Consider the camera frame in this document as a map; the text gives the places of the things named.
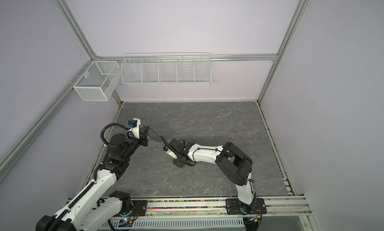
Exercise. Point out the white slotted cable duct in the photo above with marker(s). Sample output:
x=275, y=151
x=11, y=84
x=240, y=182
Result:
x=178, y=224

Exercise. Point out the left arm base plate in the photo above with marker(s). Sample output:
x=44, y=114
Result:
x=135, y=208

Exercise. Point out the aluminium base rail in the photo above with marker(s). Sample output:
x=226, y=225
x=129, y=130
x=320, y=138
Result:
x=216, y=207

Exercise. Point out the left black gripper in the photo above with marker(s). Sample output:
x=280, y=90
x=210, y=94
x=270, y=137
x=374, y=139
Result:
x=143, y=136

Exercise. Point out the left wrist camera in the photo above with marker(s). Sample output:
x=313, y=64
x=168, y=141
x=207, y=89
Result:
x=133, y=128

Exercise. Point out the metal ring disc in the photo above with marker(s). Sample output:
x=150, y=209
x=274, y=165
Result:
x=154, y=135

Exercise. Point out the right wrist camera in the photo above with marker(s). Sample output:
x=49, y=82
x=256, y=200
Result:
x=170, y=152

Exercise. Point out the long white wire basket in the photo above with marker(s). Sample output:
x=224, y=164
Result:
x=166, y=68

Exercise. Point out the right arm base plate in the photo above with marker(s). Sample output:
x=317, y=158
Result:
x=236, y=207

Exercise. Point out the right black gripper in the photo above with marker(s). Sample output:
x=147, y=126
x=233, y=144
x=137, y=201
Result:
x=176, y=162

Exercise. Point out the aluminium frame profiles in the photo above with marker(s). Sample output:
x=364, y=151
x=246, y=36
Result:
x=10, y=160

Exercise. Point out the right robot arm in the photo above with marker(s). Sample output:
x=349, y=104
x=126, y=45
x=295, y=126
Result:
x=233, y=162

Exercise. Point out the white mesh box basket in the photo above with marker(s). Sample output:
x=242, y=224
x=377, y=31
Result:
x=98, y=81

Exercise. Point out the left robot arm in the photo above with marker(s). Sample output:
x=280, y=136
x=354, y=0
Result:
x=87, y=211

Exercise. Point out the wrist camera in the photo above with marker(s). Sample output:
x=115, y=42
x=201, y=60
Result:
x=133, y=128
x=170, y=152

